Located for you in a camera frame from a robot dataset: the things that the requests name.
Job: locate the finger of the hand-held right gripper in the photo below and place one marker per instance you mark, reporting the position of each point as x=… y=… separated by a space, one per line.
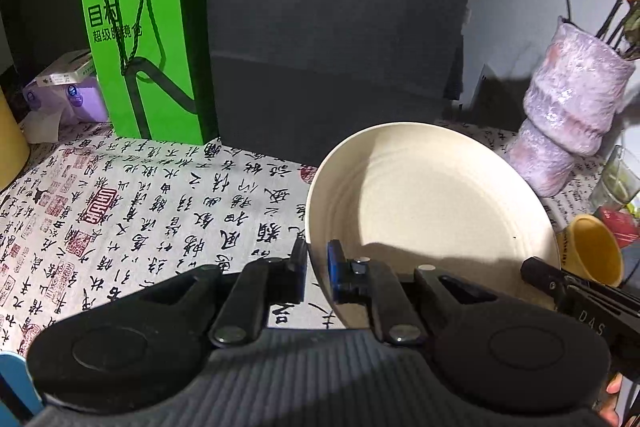
x=542 y=279

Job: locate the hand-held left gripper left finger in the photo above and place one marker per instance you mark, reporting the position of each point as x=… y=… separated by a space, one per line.
x=300 y=272

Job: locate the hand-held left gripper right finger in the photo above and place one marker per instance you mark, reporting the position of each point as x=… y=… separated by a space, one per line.
x=336 y=277

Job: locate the cream round plate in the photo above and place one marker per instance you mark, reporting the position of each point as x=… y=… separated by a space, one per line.
x=430 y=207

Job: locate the blue bowl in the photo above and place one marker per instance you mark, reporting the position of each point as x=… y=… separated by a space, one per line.
x=17 y=382

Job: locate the person's right hand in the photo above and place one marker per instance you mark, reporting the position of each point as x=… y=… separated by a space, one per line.
x=614 y=387

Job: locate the yellow mug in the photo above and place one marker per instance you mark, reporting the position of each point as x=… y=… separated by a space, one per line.
x=595 y=252

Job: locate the clear glass cup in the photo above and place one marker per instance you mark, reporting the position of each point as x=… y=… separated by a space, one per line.
x=617 y=182

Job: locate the lilac ceramic vase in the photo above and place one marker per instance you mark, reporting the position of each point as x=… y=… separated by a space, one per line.
x=570 y=107

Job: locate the dark grey paper bag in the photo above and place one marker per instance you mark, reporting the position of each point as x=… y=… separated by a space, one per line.
x=325 y=32

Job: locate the green paper bag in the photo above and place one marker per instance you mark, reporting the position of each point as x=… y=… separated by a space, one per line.
x=165 y=32

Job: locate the purple tissue pack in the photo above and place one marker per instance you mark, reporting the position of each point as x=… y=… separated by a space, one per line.
x=80 y=104

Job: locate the pale lilac tissue pack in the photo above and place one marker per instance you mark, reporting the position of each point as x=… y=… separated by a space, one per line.
x=37 y=122

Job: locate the small white flat box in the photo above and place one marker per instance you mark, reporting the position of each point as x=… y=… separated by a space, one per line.
x=65 y=69

